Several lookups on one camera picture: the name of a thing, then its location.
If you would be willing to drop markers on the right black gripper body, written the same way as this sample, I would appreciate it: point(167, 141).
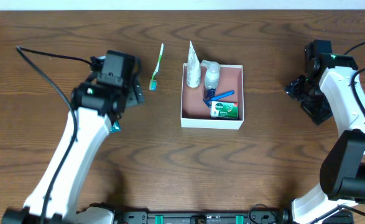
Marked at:
point(310, 104)

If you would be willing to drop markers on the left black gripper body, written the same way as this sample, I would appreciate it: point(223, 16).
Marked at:
point(135, 94)

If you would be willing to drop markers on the green white toothbrush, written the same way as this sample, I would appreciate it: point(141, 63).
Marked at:
point(153, 81)

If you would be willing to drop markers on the red green toothpaste tube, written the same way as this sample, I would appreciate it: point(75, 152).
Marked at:
point(115, 127)

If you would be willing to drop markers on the white conditioner tube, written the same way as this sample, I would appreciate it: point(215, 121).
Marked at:
point(193, 68)

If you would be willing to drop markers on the blue disposable razor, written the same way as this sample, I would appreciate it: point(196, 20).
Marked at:
point(219, 96)

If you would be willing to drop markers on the clear pump bottle blue liquid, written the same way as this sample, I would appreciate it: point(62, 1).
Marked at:
point(211, 77)

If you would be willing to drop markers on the green white soap box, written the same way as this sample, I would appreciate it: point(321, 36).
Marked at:
point(227, 110)

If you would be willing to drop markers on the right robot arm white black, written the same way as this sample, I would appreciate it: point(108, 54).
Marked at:
point(331, 88)

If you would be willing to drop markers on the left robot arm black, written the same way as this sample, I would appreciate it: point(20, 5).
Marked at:
point(95, 106)

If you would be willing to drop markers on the white box with pink interior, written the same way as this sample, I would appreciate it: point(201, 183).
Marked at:
point(196, 114)

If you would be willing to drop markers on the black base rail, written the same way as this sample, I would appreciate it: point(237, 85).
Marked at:
point(258, 215)

